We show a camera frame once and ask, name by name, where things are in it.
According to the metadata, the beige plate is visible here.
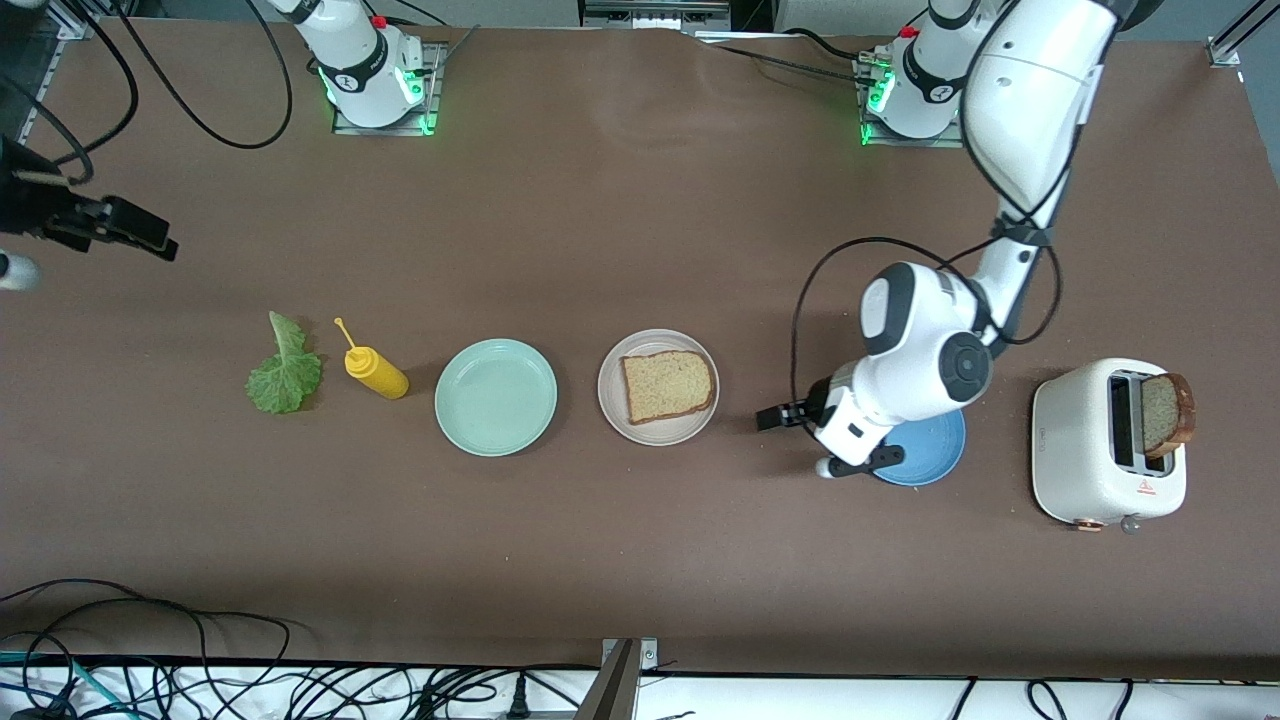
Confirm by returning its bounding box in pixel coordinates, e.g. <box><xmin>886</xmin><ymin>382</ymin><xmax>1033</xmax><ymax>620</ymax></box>
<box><xmin>597</xmin><ymin>328</ymin><xmax>721</xmax><ymax>447</ymax></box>

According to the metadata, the aluminium extrusion bar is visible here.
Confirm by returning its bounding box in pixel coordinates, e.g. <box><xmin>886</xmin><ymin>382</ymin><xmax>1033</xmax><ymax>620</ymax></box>
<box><xmin>575</xmin><ymin>640</ymin><xmax>641</xmax><ymax>720</ymax></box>

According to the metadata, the aluminium frame rail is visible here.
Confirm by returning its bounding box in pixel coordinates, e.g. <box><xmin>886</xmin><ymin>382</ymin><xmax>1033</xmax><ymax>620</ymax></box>
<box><xmin>20</xmin><ymin>0</ymin><xmax>93</xmax><ymax>141</ymax></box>
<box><xmin>1205</xmin><ymin>0</ymin><xmax>1280</xmax><ymax>71</ymax></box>

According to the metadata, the yellow mustard squeeze bottle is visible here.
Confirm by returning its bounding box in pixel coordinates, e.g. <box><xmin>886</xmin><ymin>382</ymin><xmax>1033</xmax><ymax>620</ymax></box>
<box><xmin>334</xmin><ymin>317</ymin><xmax>410</xmax><ymax>400</ymax></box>

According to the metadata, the teal cable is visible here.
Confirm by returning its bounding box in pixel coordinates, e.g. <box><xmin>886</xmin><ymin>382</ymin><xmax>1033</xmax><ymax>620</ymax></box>
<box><xmin>0</xmin><ymin>650</ymin><xmax>111</xmax><ymax>719</ymax></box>

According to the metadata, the metal frame bracket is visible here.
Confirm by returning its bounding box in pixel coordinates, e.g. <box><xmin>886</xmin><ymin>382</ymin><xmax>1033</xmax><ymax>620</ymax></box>
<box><xmin>578</xmin><ymin>0</ymin><xmax>733</xmax><ymax>33</ymax></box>

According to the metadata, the small metal bracket plate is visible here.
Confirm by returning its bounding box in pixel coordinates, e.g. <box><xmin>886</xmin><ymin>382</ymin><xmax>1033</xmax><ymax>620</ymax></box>
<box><xmin>600</xmin><ymin>637</ymin><xmax>659</xmax><ymax>671</ymax></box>

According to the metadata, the white toaster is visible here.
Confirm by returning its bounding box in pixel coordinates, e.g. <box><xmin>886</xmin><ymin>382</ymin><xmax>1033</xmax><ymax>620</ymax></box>
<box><xmin>1032</xmin><ymin>358</ymin><xmax>1191</xmax><ymax>536</ymax></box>

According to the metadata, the blue plate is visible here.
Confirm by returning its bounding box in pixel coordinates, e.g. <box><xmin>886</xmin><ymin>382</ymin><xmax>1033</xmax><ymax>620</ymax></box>
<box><xmin>870</xmin><ymin>405</ymin><xmax>968</xmax><ymax>488</ymax></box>

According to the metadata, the mint green plate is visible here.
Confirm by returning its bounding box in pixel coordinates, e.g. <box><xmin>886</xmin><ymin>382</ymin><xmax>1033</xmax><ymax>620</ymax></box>
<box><xmin>434</xmin><ymin>338</ymin><xmax>559</xmax><ymax>458</ymax></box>

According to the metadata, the brown bread slice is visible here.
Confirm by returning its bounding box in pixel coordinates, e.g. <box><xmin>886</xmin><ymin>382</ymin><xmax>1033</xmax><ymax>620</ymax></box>
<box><xmin>620</xmin><ymin>350</ymin><xmax>717</xmax><ymax>425</ymax></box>
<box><xmin>1140</xmin><ymin>373</ymin><xmax>1197</xmax><ymax>461</ymax></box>

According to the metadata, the thin metal rod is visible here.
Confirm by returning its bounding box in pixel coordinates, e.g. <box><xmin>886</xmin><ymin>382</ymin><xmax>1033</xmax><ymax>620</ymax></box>
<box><xmin>430</xmin><ymin>25</ymin><xmax>481</xmax><ymax>71</ymax></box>

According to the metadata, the green lettuce leaf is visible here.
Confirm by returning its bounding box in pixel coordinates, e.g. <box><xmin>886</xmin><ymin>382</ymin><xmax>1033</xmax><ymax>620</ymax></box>
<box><xmin>245</xmin><ymin>310</ymin><xmax>324</xmax><ymax>415</ymax></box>

